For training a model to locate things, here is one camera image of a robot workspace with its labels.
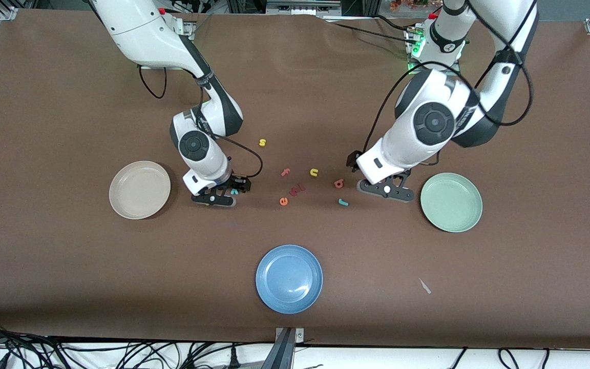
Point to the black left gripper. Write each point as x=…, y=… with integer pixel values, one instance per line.
x=351, y=160

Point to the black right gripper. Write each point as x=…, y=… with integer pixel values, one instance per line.
x=235, y=182

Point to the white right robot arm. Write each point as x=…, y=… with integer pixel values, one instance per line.
x=136, y=31

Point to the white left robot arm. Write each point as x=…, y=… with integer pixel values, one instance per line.
x=413, y=148

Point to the yellow foam letter u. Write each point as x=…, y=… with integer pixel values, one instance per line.
x=311, y=172

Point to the brown table cover sheet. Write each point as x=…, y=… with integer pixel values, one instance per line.
x=295, y=102

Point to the beige brown plate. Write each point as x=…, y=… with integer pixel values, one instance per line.
x=140, y=190

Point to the blue plate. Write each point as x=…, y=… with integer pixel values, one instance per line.
x=289, y=279

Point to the pale green plate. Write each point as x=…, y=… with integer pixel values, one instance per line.
x=451, y=202

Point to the black equipment box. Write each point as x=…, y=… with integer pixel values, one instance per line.
x=302, y=6

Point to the orange flowers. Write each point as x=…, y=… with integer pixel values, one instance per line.
x=402, y=5

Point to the aluminium profile bracket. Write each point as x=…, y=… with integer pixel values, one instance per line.
x=285, y=353

